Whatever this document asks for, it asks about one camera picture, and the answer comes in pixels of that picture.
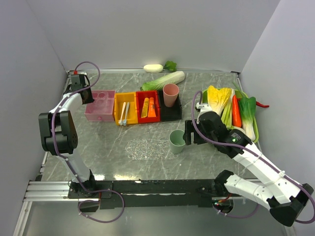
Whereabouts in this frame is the mint green plastic cup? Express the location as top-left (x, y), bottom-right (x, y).
top-left (169, 129), bottom-right (186, 154)

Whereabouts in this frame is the pink plastic cup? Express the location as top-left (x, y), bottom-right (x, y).
top-left (163, 84), bottom-right (179, 107)

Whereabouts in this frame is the clear textured acrylic tray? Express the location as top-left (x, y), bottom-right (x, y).
top-left (125, 139), bottom-right (177, 160)

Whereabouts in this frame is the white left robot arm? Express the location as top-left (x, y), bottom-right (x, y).
top-left (38, 74), bottom-right (97, 198)

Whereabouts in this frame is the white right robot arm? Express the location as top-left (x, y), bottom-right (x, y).
top-left (183, 111), bottom-right (314, 227)

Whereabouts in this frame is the orange toothpaste tube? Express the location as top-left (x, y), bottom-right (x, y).
top-left (147, 97), bottom-right (156, 118)

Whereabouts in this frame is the lime green vegetable tray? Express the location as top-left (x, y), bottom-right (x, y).
top-left (202, 89), bottom-right (259, 144)

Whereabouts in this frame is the yellow toothpaste tube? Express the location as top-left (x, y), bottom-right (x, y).
top-left (140, 97), bottom-right (150, 118)

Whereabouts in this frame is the yellow napa cabbage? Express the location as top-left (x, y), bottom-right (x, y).
top-left (207, 86), bottom-right (232, 116)

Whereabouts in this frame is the black storage bin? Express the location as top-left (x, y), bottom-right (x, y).
top-left (157, 90), bottom-right (182, 122)

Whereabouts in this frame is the orange carrot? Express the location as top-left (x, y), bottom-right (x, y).
top-left (232, 95), bottom-right (242, 128)

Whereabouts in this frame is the pink drawer box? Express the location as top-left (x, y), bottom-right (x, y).
top-left (85, 90), bottom-right (116, 122)

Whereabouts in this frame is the green bok choy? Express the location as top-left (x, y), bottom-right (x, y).
top-left (233, 83), bottom-right (256, 141)

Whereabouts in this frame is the yellow storage bin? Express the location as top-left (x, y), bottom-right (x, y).
top-left (114, 92), bottom-right (138, 126)

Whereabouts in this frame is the red storage bin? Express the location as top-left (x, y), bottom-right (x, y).
top-left (136, 90), bottom-right (160, 123)

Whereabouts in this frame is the red chili pepper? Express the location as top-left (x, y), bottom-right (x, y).
top-left (256, 101), bottom-right (270, 108)

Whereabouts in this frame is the green napa cabbage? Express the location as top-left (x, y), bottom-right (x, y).
top-left (140, 71), bottom-right (185, 91)

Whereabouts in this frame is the white radish with leaves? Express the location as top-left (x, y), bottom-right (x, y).
top-left (143, 60), bottom-right (177, 73)

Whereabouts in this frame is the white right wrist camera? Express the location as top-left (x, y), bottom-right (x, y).
top-left (195, 102), bottom-right (212, 113)

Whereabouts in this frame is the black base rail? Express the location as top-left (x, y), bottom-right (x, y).
top-left (67, 178), bottom-right (250, 210)

